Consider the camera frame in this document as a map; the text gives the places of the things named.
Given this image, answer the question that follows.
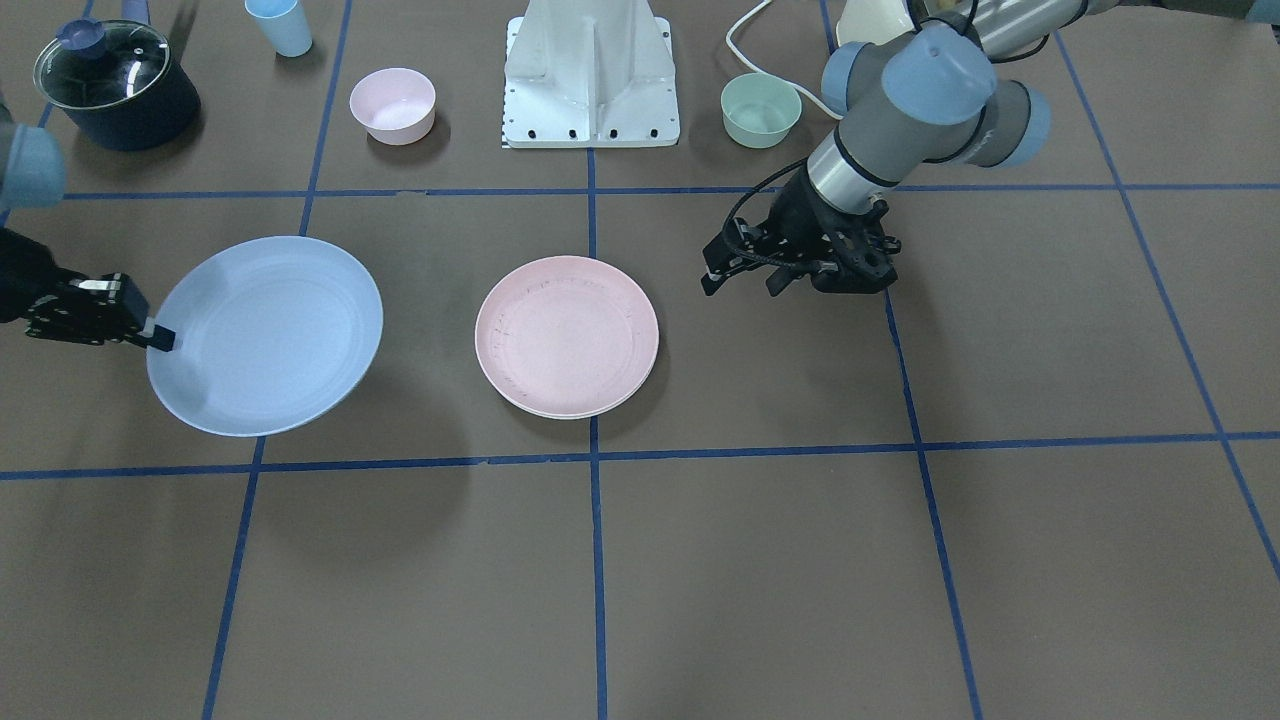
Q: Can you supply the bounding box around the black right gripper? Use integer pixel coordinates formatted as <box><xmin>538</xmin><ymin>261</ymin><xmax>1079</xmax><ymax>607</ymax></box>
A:
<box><xmin>1</xmin><ymin>228</ymin><xmax>177</xmax><ymax>352</ymax></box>

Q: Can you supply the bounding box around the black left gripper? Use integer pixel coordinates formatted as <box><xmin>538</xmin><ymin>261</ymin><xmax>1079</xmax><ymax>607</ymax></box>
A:
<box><xmin>701</xmin><ymin>165</ymin><xmax>840</xmax><ymax>297</ymax></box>

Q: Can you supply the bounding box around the blue plate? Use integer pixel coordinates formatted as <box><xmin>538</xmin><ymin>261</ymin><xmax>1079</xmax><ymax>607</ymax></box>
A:
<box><xmin>146</xmin><ymin>236</ymin><xmax>384</xmax><ymax>437</ymax></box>

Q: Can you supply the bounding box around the pink plate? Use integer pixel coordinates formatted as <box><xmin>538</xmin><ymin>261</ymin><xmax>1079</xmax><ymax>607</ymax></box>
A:
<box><xmin>474</xmin><ymin>255</ymin><xmax>660</xmax><ymax>401</ymax></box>

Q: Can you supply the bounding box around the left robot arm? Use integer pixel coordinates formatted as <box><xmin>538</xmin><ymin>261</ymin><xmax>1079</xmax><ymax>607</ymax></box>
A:
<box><xmin>701</xmin><ymin>1</ymin><xmax>1114</xmax><ymax>296</ymax></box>

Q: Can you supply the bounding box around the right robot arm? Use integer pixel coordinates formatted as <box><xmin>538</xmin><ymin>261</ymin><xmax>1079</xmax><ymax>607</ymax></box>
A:
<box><xmin>1</xmin><ymin>108</ymin><xmax>177</xmax><ymax>352</ymax></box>

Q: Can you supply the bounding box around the cream plate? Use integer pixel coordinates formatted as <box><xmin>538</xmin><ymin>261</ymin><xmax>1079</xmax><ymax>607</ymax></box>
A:
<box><xmin>507</xmin><ymin>386</ymin><xmax>637</xmax><ymax>420</ymax></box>

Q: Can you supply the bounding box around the green bowl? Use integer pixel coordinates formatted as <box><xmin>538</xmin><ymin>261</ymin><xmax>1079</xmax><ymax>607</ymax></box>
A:
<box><xmin>719</xmin><ymin>72</ymin><xmax>803</xmax><ymax>149</ymax></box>

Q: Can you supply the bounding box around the dark blue pot with lid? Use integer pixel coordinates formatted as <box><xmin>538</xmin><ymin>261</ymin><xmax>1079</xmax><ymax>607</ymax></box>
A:
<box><xmin>32</xmin><ymin>1</ymin><xmax>202</xmax><ymax>152</ymax></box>

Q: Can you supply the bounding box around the cream toaster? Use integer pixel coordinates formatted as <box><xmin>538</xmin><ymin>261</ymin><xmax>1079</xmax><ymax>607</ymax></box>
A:
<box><xmin>835</xmin><ymin>0</ymin><xmax>915</xmax><ymax>47</ymax></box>

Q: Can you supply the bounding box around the pink bowl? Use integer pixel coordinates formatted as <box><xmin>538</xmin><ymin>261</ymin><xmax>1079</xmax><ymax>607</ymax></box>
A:
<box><xmin>348</xmin><ymin>67</ymin><xmax>436</xmax><ymax>146</ymax></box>

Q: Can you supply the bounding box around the light blue cup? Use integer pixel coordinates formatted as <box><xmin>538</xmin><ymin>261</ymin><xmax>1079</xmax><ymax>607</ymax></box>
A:
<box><xmin>244</xmin><ymin>0</ymin><xmax>314</xmax><ymax>58</ymax></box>

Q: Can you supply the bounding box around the white toaster cable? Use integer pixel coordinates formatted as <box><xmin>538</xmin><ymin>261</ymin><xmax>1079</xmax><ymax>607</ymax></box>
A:
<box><xmin>724</xmin><ymin>0</ymin><xmax>841</xmax><ymax>123</ymax></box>

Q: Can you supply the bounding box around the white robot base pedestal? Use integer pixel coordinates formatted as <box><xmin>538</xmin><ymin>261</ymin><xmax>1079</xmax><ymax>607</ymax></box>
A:
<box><xmin>500</xmin><ymin>1</ymin><xmax>681</xmax><ymax>149</ymax></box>

